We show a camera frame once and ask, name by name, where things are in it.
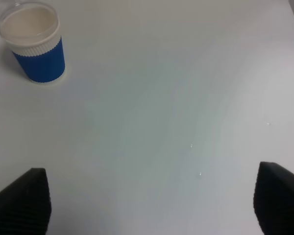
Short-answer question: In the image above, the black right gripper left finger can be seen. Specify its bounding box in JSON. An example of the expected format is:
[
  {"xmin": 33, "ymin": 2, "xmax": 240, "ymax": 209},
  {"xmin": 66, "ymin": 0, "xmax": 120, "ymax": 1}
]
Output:
[{"xmin": 0, "ymin": 168, "xmax": 51, "ymax": 235}]

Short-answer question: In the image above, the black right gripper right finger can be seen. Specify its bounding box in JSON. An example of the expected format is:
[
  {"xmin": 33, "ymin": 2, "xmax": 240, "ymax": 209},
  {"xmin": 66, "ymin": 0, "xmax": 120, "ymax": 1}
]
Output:
[{"xmin": 253, "ymin": 162, "xmax": 294, "ymax": 235}]

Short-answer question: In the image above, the blue white paper cup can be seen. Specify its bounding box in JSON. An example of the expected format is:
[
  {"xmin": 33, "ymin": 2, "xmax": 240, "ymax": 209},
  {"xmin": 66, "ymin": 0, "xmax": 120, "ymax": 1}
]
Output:
[{"xmin": 0, "ymin": 0, "xmax": 66, "ymax": 84}]

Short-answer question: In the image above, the tall clear glass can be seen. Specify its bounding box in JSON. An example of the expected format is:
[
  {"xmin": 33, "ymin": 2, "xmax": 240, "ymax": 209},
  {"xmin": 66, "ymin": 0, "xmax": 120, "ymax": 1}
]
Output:
[{"xmin": 0, "ymin": 0, "xmax": 23, "ymax": 20}]

